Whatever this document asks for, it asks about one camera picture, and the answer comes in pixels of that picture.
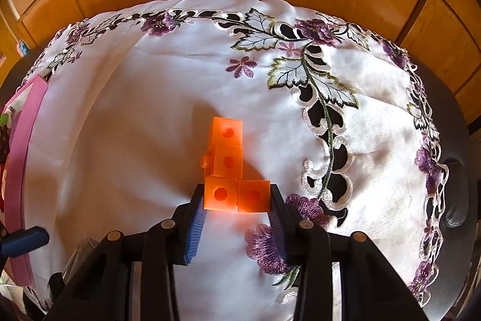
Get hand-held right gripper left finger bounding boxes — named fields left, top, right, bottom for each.
left=45, top=184, right=207, bottom=321

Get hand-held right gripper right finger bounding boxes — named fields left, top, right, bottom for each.
left=268, top=184, right=429, bottom=321

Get orange linked cubes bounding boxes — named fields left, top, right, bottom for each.
left=199, top=117, right=272, bottom=213

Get pink cardboard box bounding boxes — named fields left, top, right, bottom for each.
left=0, top=76, right=49, bottom=286

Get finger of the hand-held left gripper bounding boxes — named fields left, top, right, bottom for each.
left=0, top=227, right=50, bottom=258

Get white floral embroidered tablecloth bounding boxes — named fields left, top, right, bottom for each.
left=19, top=0, right=449, bottom=321

